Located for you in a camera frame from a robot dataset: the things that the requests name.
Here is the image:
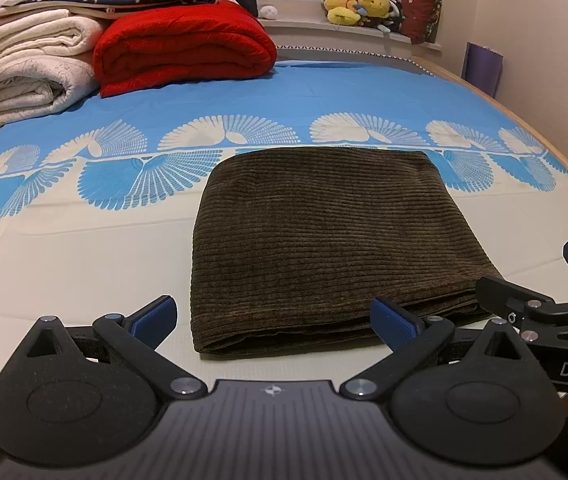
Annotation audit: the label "purple mat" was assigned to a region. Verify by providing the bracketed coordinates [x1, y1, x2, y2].
[463, 42, 505, 101]

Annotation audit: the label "red folded blanket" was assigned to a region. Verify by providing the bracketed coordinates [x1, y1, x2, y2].
[92, 0, 279, 98]

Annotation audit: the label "yellow duck plush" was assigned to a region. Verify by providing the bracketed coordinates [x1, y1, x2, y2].
[324, 0, 363, 26]

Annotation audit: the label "yellow plush with blue trim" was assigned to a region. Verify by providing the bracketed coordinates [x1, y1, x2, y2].
[356, 0, 393, 22]

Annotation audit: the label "dark plush toy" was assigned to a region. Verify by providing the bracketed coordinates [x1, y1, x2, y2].
[364, 2, 405, 37]

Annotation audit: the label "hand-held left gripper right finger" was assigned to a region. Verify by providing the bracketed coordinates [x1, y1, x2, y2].
[338, 297, 533, 402]

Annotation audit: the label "navy patterned folded quilt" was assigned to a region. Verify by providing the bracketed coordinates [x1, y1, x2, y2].
[0, 0, 221, 22]

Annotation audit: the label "red printed cushion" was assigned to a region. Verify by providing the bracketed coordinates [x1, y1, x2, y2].
[400, 0, 444, 45]

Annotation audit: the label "cream folded blanket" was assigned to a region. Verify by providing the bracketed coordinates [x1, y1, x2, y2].
[0, 10, 110, 130]

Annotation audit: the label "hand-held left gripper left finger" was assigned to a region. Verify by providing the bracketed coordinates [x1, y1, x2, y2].
[22, 294, 209, 402]

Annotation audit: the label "blue and white bed sheet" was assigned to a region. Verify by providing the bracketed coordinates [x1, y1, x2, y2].
[0, 57, 568, 461]

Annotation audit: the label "wooden bed frame rim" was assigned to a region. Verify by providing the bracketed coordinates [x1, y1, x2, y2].
[414, 56, 568, 197]

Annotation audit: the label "window sill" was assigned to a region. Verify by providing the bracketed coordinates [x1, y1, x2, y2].
[259, 15, 444, 61]

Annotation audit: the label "brown corduroy pants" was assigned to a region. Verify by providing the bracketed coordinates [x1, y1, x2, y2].
[190, 149, 508, 361]

